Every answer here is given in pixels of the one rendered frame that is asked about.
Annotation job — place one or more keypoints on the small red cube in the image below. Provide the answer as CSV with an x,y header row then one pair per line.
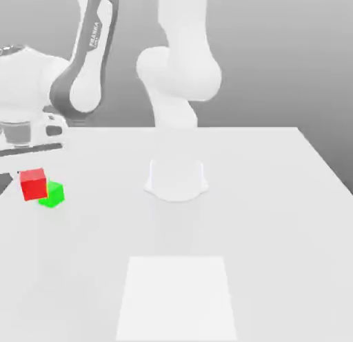
x,y
33,186

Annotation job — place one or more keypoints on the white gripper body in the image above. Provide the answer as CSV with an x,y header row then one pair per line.
x,y
30,149

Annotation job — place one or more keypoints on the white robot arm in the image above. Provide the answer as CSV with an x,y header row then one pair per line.
x,y
179,71

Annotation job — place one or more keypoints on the small green cube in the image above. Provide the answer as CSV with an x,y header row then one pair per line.
x,y
56,194

